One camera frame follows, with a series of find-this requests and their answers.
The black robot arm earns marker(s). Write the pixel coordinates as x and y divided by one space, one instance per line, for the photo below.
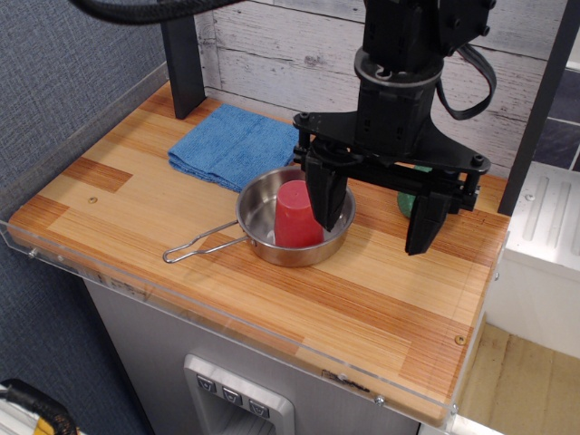
408 41

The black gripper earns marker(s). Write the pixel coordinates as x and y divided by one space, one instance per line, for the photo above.
390 132

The black right frame post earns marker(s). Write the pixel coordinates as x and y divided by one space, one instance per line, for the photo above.
556 64

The red plastic cup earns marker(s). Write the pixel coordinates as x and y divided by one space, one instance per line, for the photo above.
295 226

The silver dispenser panel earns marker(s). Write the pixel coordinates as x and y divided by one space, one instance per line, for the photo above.
227 403

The black and yellow object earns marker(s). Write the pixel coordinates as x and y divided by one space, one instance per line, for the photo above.
26 410

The green toy broccoli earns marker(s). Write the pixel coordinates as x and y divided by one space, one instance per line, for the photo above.
405 201

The blue folded towel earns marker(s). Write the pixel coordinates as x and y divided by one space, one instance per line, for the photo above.
232 146

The white toy sink unit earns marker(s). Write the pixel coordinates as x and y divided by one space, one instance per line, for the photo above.
535 292

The clear acrylic table guard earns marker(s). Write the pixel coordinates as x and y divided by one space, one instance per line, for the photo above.
50 114

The grey toy fridge cabinet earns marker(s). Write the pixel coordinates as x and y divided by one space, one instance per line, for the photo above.
152 343

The small steel pan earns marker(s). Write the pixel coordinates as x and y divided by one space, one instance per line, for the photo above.
255 211

